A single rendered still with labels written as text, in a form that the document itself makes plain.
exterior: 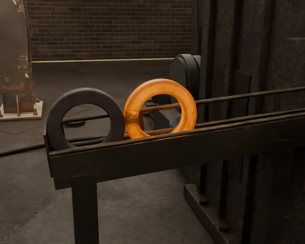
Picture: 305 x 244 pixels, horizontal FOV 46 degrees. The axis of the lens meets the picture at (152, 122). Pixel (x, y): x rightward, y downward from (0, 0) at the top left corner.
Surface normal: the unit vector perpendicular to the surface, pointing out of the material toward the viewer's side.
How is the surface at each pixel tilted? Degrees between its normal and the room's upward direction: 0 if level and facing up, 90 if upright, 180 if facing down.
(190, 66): 45
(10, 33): 90
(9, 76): 90
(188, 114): 90
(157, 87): 90
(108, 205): 0
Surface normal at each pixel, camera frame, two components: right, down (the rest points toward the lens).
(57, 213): 0.01, -0.95
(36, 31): 0.26, 0.29
